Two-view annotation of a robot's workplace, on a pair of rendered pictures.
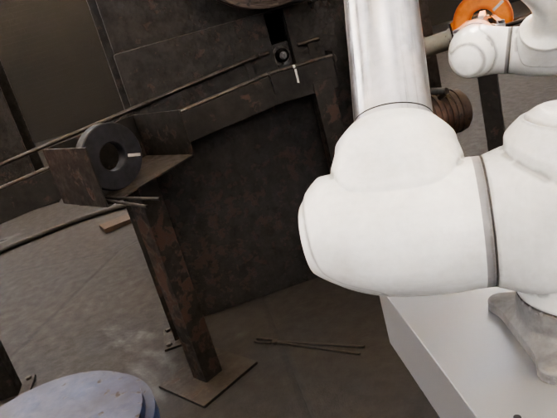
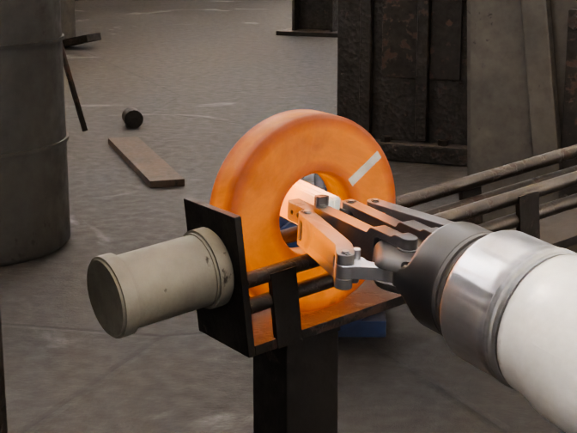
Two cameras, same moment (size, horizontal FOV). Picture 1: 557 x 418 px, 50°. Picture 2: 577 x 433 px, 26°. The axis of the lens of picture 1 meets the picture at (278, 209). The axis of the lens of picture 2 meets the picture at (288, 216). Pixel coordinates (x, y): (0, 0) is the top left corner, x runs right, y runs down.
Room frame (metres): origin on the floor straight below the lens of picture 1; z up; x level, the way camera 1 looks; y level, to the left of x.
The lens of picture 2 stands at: (1.21, 0.15, 0.93)
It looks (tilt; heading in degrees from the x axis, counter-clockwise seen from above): 14 degrees down; 299
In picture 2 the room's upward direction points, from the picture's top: straight up
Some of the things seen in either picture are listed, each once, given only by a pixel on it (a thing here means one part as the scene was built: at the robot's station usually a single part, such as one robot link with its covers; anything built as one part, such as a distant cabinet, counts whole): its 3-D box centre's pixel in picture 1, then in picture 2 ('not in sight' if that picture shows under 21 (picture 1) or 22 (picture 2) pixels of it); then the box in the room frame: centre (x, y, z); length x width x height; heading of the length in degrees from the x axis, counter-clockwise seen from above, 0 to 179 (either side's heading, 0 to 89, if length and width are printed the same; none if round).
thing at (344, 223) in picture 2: not in sight; (361, 242); (1.57, -0.62, 0.70); 0.11 x 0.01 x 0.04; 154
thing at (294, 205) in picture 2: not in sight; (300, 219); (1.63, -0.64, 0.71); 0.05 x 0.03 x 0.01; 152
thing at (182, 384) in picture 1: (160, 264); not in sight; (1.42, 0.33, 0.36); 0.26 x 0.20 x 0.72; 132
